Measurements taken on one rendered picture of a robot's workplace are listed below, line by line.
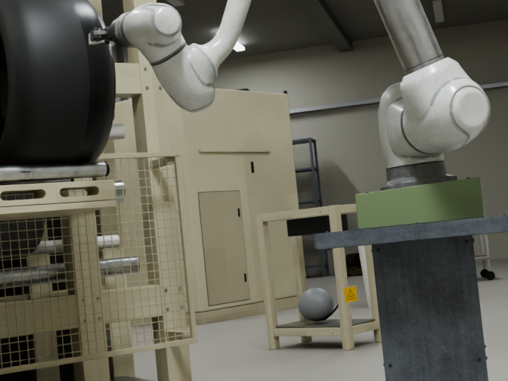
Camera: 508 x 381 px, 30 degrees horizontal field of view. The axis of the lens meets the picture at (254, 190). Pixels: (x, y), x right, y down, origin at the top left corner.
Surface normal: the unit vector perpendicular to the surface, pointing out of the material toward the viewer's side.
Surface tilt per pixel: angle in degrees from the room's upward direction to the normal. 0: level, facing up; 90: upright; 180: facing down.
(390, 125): 90
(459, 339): 90
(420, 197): 90
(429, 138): 128
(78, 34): 72
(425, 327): 90
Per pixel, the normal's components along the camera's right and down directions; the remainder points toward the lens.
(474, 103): 0.34, 0.02
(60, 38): 0.49, -0.36
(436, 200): -0.22, -0.03
